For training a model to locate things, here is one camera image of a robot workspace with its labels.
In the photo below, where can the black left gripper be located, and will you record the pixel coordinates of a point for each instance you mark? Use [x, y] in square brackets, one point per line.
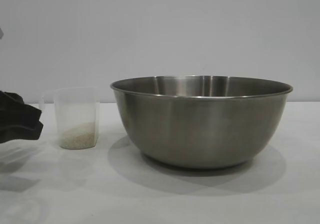
[1, 32]

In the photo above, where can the clear plastic measuring cup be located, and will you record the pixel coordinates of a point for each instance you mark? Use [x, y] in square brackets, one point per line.
[75, 109]

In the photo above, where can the white rice grains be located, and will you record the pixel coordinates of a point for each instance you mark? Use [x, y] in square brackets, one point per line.
[80, 139]

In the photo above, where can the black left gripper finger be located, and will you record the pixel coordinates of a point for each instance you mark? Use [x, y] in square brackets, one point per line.
[17, 111]
[27, 134]

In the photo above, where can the stainless steel mixing bowl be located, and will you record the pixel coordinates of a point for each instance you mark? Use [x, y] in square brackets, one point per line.
[200, 126]

